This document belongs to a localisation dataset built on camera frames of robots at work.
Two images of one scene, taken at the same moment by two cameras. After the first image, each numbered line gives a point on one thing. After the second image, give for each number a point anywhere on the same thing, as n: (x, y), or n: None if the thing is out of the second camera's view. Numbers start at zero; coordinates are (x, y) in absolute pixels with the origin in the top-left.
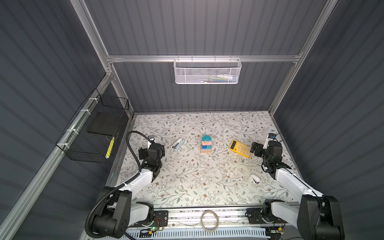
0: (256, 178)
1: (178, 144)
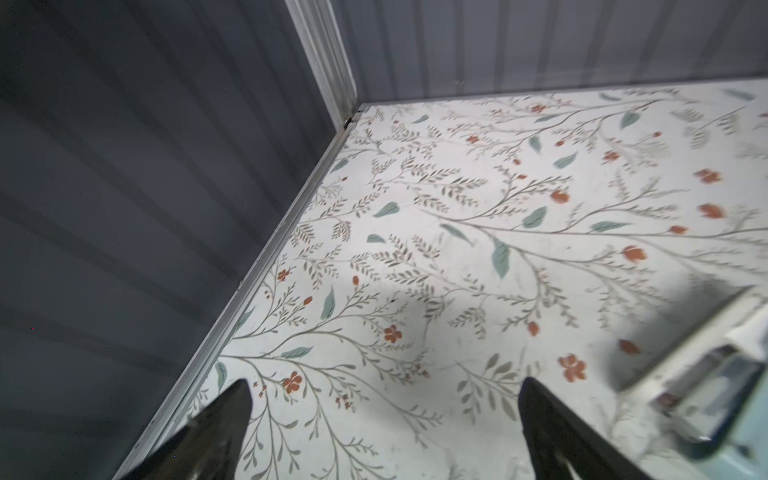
0: None
1: (711, 402)
